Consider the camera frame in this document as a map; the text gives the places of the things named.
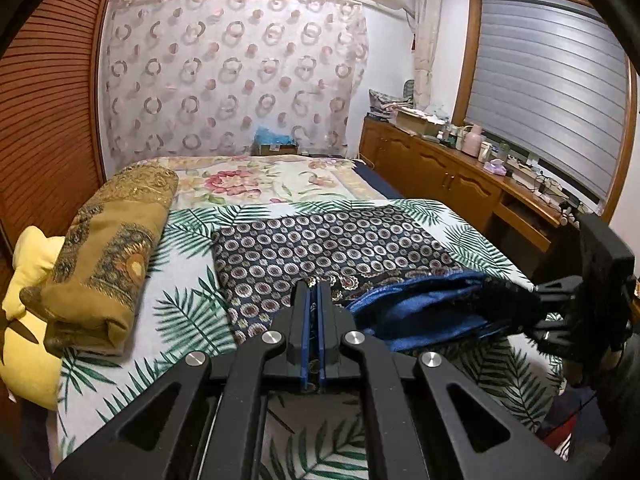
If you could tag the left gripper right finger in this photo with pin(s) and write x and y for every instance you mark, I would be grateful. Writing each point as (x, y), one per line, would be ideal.
(423, 418)

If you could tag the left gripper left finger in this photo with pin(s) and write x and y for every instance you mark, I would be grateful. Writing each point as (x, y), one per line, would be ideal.
(203, 417)

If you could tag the purple small item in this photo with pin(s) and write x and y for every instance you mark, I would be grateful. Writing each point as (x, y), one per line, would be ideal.
(496, 167)

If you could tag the wooden sideboard cabinet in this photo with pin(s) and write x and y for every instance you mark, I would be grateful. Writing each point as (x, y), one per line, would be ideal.
(498, 207)

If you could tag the circle patterned sheer curtain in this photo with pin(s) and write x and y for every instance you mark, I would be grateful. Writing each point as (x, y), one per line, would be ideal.
(201, 77)

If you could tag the beige tied side curtain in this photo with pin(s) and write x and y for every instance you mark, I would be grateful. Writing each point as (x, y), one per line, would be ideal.
(427, 15)

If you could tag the grey window blind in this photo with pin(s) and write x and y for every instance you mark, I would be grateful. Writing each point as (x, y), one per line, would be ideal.
(551, 78)

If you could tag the pink jug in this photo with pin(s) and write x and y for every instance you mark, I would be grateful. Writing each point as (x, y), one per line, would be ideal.
(472, 140)

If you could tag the blue item on box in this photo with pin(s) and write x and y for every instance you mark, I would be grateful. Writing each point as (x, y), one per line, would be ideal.
(266, 143)

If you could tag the yellow pillow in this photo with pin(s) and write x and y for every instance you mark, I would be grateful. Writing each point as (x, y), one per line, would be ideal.
(27, 369)

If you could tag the navy blue mattress edge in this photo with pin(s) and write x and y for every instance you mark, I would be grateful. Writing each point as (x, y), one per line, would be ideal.
(375, 181)

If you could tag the palm leaf white blanket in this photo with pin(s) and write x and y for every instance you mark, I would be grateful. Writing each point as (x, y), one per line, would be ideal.
(307, 437)

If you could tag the navy patterned silk garment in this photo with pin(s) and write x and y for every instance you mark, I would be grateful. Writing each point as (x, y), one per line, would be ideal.
(265, 250)

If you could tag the floral beige bedspread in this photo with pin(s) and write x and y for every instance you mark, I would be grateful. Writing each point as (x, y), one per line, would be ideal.
(216, 181)

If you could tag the wooden slatted wardrobe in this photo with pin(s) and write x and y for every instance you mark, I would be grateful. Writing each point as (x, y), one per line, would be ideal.
(51, 160)

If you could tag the olive gold folded blanket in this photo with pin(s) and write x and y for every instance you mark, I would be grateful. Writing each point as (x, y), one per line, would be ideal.
(90, 298)

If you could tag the cardboard box on sideboard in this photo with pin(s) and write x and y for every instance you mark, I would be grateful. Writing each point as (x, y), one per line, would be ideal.
(418, 122)

